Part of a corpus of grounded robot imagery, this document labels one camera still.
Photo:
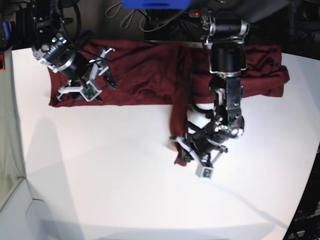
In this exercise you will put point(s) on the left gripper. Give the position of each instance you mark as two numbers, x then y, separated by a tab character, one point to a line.
203	150

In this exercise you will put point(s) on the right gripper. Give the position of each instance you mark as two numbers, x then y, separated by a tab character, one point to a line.
80	73

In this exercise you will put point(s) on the blue box at top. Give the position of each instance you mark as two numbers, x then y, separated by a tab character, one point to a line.
156	4

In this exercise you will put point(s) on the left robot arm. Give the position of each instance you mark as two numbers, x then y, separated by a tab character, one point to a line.
237	71

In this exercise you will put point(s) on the red box at left edge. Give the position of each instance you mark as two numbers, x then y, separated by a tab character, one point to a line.
2	62

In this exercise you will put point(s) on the blue handled tool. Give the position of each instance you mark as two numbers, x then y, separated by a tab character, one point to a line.
7	30

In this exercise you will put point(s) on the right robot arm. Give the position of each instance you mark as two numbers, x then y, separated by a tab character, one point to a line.
54	48

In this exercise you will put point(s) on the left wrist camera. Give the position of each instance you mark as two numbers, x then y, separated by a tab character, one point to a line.
205	172

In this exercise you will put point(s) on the dark red t-shirt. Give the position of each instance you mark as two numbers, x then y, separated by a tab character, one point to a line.
147	73

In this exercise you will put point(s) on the black power strip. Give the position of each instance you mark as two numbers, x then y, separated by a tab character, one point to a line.
197	13

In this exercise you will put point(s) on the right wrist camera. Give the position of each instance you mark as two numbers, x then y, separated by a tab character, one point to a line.
90	93

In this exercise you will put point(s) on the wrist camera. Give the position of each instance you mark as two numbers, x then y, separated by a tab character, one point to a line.
90	93
205	172

